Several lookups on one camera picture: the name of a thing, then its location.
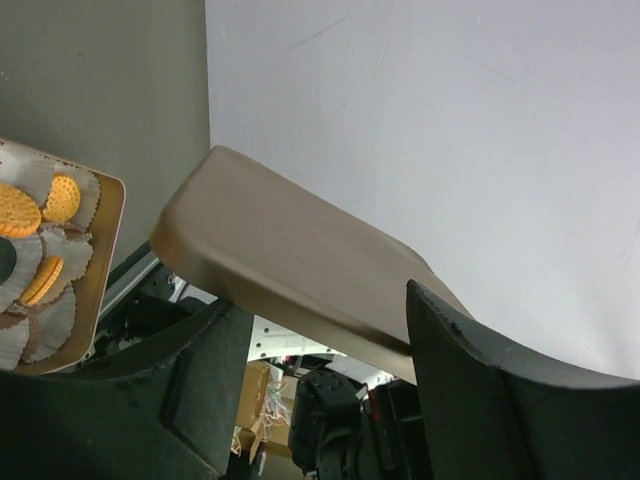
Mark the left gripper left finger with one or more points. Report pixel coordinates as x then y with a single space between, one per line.
165 407

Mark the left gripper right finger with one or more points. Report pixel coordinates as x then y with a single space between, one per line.
495 409

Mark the beige tin lid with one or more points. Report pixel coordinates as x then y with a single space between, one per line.
245 234

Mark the black round cookie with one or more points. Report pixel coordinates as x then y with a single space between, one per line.
8 260

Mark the orange round cookie top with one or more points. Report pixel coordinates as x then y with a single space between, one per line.
63 200

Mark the tin box with paper cups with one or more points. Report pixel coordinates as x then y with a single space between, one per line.
59 330

